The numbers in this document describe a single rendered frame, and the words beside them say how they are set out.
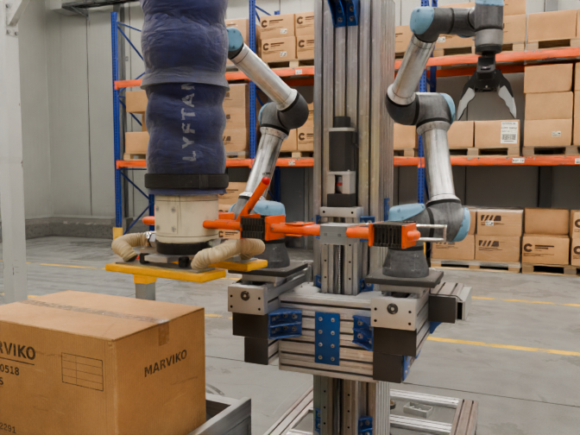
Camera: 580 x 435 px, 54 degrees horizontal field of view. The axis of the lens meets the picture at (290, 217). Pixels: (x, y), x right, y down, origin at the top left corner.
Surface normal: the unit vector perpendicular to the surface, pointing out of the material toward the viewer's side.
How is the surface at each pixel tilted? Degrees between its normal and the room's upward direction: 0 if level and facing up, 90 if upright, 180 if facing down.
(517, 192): 90
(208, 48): 93
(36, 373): 90
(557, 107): 89
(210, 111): 70
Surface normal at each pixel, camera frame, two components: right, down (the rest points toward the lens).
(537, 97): -0.39, 0.04
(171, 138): 0.00, -0.14
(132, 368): 0.90, 0.04
